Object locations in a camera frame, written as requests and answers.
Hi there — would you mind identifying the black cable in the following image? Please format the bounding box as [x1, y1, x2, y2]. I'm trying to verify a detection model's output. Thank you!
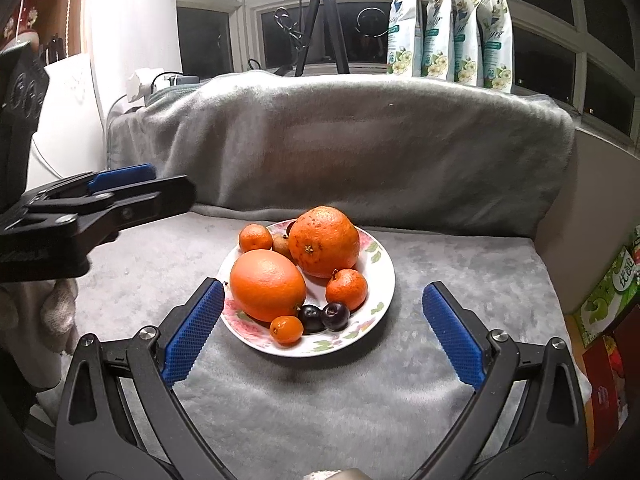
[272, 7, 308, 77]

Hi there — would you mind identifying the white floral plate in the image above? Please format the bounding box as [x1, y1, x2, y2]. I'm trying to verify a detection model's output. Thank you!
[217, 220, 396, 358]

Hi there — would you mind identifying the white window frame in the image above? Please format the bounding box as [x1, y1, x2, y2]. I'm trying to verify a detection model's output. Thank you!
[175, 0, 640, 148]

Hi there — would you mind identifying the black tripod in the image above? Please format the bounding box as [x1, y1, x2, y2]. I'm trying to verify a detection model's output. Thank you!
[295, 0, 351, 77]

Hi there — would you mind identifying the person's right hand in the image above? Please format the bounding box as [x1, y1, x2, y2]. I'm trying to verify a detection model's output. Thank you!
[304, 467, 368, 480]

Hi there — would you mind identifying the light grey fleece blanket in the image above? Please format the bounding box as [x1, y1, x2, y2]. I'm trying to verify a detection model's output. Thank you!
[30, 202, 593, 480]

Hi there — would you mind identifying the brown kiwi fruit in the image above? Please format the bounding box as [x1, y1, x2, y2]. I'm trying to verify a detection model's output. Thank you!
[272, 234, 296, 260]

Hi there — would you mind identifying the dark plum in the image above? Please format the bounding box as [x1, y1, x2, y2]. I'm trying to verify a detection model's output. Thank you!
[298, 305, 327, 334]
[321, 302, 351, 332]

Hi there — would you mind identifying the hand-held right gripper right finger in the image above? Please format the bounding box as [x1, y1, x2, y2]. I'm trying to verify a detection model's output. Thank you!
[410, 281, 586, 480]

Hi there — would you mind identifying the white power strip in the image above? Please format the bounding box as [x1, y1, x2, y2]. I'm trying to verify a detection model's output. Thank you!
[126, 67, 166, 103]

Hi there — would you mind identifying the orange kumquat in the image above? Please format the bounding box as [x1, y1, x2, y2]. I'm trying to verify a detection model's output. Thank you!
[269, 315, 304, 346]

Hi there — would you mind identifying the small mandarin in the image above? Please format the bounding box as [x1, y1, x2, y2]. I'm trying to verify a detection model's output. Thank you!
[326, 268, 369, 312]
[238, 223, 274, 253]

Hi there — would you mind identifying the red box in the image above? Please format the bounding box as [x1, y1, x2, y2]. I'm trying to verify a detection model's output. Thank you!
[580, 310, 640, 466]

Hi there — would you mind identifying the large smooth orange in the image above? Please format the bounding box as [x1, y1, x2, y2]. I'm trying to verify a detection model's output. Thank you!
[230, 249, 307, 323]

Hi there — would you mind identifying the white refrigerator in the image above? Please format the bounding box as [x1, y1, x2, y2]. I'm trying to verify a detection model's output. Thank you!
[25, 52, 108, 196]

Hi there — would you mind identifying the green cardboard box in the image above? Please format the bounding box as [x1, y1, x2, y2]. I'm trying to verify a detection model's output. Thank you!
[570, 225, 640, 348]

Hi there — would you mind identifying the large speckled orange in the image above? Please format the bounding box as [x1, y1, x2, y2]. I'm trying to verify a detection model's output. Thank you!
[288, 206, 361, 279]

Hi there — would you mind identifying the grey draped blanket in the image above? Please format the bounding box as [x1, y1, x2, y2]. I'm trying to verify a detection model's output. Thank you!
[105, 71, 576, 238]

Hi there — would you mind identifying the person's left hand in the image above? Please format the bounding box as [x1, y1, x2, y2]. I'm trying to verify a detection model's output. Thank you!
[42, 280, 79, 351]

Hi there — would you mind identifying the floral refill pouch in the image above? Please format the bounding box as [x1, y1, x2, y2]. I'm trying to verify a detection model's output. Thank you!
[452, 0, 483, 86]
[387, 0, 421, 78]
[420, 0, 453, 81]
[479, 0, 516, 93]

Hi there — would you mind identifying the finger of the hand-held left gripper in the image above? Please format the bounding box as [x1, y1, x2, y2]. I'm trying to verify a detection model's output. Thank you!
[25, 163, 157, 202]
[27, 174, 197, 249]

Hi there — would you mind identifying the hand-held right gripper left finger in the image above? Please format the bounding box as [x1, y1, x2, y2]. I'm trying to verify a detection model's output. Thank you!
[54, 277, 236, 480]

